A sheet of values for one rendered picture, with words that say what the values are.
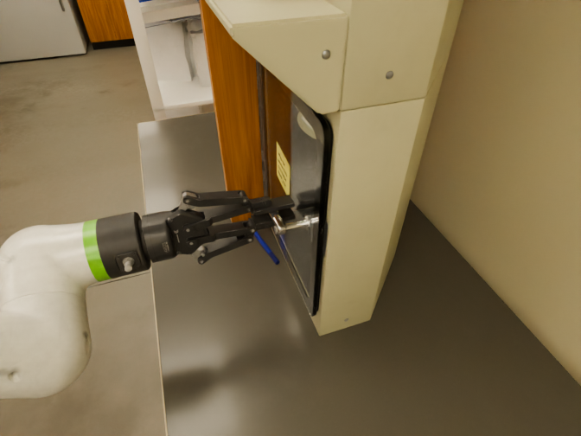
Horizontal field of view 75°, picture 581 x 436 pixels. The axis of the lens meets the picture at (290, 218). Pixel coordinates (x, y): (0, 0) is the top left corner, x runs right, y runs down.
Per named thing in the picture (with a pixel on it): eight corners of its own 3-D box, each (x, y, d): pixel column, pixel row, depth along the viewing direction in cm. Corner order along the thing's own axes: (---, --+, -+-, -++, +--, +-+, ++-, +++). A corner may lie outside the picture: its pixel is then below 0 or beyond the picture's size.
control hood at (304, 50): (261, 29, 65) (258, -41, 58) (341, 112, 42) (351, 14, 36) (194, 36, 62) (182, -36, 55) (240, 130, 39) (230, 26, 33)
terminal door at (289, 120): (270, 216, 92) (262, 44, 66) (316, 319, 71) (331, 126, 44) (267, 217, 92) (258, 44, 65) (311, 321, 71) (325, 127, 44)
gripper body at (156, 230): (154, 275, 58) (214, 260, 60) (138, 230, 53) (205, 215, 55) (152, 246, 64) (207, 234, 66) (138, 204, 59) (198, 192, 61)
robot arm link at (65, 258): (-20, 220, 52) (21, 255, 61) (-28, 305, 46) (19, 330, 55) (91, 198, 55) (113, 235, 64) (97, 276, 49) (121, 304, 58)
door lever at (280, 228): (291, 204, 67) (290, 191, 66) (310, 234, 59) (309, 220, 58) (262, 210, 66) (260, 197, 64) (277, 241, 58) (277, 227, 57)
